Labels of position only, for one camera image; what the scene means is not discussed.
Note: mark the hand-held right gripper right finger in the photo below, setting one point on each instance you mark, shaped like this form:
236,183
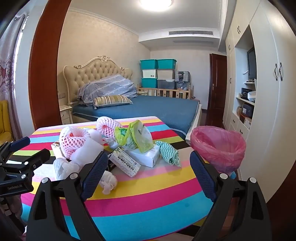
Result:
201,172

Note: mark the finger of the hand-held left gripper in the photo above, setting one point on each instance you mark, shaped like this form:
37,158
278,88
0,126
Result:
20,142
39,158

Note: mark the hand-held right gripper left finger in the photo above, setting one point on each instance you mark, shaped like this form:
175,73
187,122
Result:
96,176

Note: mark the beige carton with red print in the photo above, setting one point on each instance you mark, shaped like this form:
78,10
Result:
55,148

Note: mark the blue trash bin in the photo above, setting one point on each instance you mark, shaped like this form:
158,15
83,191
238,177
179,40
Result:
232,175

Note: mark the pink foam fruit net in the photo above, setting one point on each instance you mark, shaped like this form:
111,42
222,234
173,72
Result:
69,141
108,122

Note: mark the yellow chair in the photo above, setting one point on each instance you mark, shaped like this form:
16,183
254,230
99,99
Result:
4,120

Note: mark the white foam sheet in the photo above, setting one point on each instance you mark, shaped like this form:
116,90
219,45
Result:
91,147

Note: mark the small carton with green print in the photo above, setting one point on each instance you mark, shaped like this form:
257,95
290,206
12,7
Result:
124,162

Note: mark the teal wavy cloth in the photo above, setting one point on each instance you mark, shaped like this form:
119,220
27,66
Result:
168,153

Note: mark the cream nightstand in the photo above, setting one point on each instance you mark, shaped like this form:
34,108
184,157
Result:
66,114

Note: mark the white cardboard box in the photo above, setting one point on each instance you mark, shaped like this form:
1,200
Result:
144,158

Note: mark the rainbow striped tablecloth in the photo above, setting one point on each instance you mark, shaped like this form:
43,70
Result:
150,197

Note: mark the green plastic bag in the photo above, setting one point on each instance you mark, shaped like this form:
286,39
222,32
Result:
141,136

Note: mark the bed with blue sheet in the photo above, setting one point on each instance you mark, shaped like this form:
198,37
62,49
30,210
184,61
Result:
161,111

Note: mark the lace curtain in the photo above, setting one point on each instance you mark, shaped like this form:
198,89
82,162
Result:
9,69

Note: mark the striped pillow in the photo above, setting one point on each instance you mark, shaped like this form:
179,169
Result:
111,100

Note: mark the black safe box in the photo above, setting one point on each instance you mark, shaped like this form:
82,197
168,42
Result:
247,109

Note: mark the dark wooden door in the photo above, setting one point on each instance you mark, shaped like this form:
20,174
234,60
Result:
217,92

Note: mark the dark clear storage bag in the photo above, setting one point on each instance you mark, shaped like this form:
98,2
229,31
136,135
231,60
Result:
182,85

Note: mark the blue-grey folded duvet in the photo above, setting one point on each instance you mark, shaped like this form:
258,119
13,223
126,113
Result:
111,88

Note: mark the black shelf box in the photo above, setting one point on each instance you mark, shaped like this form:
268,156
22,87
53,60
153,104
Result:
244,92

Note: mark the white built-in wardrobe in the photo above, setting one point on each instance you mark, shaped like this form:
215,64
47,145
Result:
272,115

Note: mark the white shelf device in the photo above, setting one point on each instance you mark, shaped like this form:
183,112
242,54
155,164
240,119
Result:
251,96

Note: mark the grey translucent storage box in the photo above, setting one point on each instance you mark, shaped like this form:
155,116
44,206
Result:
166,83

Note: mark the checkered storage bag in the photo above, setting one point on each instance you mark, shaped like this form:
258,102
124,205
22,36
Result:
182,76

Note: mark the teal storage box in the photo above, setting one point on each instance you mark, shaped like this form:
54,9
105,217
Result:
149,64
167,63
149,82

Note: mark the beige translucent storage box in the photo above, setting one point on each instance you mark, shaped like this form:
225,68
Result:
165,74

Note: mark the beige tufted headboard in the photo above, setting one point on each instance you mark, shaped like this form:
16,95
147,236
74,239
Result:
99,69

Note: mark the white storage box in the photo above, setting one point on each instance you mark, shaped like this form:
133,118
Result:
149,73

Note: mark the black television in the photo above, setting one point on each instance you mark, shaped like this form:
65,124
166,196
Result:
251,64

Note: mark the narrow ceiling slot vent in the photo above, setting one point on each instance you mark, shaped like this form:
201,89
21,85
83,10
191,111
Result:
193,42

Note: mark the air conditioner vent grille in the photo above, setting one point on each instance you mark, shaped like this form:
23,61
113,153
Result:
190,32

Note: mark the round ceiling light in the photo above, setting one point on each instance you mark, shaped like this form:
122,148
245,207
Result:
155,3

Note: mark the brown wooden door frame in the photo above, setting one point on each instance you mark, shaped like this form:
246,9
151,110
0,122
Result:
44,69

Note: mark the wooden crib rail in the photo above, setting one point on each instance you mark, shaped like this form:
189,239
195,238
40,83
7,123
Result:
166,92

